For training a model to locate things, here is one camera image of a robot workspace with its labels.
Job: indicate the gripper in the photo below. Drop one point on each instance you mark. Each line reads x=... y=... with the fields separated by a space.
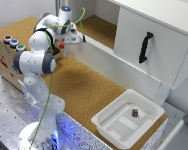
x=74 y=37

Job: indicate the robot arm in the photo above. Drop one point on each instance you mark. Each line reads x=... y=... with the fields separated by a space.
x=35 y=63

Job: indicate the white cabinet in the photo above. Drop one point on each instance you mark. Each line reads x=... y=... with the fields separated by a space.
x=104 y=68

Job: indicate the green button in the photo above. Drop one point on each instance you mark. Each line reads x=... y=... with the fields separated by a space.
x=20 y=47

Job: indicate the blue button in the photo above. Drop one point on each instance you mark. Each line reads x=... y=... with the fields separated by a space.
x=14 y=42

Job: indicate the red button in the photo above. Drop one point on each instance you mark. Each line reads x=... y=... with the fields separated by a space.
x=7 y=38

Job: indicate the white sliding door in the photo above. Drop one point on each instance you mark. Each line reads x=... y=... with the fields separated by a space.
x=167 y=50

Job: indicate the purple block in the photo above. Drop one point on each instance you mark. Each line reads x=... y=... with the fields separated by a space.
x=135 y=112

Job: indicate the white plastic box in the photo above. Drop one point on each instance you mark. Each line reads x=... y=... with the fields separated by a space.
x=127 y=125

